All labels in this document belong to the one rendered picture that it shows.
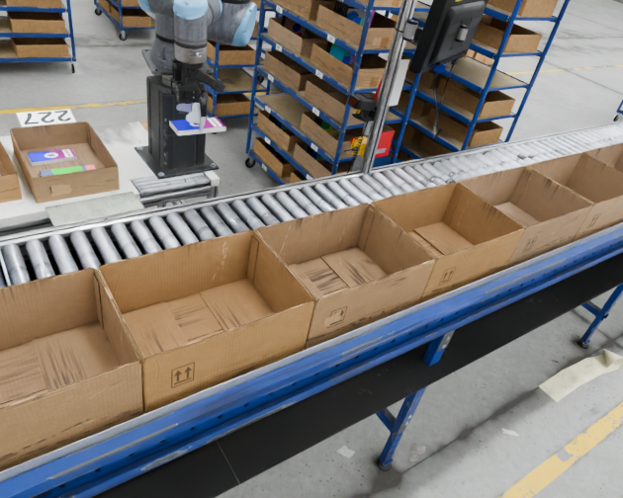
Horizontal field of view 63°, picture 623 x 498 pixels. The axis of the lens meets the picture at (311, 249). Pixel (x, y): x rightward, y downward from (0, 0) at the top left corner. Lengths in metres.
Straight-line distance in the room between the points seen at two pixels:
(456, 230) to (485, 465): 1.02
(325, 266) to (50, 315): 0.74
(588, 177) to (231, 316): 1.68
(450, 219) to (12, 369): 1.37
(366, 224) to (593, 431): 1.62
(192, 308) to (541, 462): 1.70
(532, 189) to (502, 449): 1.10
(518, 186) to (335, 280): 0.95
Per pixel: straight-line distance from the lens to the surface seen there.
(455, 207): 1.83
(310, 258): 1.52
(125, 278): 1.25
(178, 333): 1.26
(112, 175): 1.99
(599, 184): 2.44
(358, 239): 1.61
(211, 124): 1.72
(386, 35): 2.77
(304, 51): 3.11
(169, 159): 2.12
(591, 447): 2.71
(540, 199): 2.11
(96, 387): 1.02
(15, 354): 1.29
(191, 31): 1.55
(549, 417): 2.69
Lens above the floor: 1.82
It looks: 37 degrees down
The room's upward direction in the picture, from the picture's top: 12 degrees clockwise
